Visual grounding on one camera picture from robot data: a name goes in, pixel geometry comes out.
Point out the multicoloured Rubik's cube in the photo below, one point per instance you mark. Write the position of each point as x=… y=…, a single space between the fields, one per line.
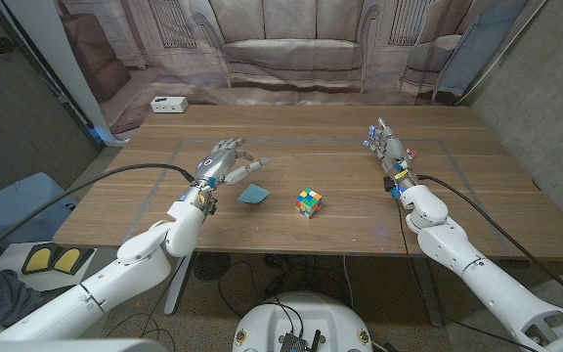
x=309 y=203

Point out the white table leg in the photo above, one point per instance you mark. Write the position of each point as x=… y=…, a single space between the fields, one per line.
x=176 y=288

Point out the printed sofa room backdrop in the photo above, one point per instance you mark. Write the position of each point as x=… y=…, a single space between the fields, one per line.
x=286 y=49

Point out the blue sticky note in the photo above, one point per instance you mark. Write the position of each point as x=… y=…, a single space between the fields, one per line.
x=253 y=194

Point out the round black floor fan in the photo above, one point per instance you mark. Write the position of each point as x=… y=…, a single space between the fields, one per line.
x=211 y=266

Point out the white power socket box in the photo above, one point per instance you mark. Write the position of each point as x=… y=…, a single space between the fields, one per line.
x=169 y=104

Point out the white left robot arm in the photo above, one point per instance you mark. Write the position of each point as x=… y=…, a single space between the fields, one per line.
x=140 y=259

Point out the white pedal base board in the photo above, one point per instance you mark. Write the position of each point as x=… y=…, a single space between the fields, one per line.
x=12 y=254

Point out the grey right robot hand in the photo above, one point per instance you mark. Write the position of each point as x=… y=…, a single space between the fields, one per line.
x=393 y=151

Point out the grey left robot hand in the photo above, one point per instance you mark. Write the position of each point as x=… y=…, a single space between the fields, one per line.
x=215 y=163

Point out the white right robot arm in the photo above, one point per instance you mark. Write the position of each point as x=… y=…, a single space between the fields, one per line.
x=482 y=274

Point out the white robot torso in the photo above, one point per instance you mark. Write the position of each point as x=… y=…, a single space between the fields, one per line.
x=301 y=318

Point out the grey table leg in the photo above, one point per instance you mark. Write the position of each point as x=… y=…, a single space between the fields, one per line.
x=428 y=293

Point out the blue-grey plastic bin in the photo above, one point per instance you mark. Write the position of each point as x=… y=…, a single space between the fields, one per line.
x=27 y=195

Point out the small red white packet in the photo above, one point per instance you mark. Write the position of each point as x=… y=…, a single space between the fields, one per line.
x=412 y=154

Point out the white door frame post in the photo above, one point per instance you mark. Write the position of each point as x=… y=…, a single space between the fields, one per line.
x=56 y=49

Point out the black device with antenna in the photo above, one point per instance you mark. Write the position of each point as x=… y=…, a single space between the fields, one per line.
x=291 y=342

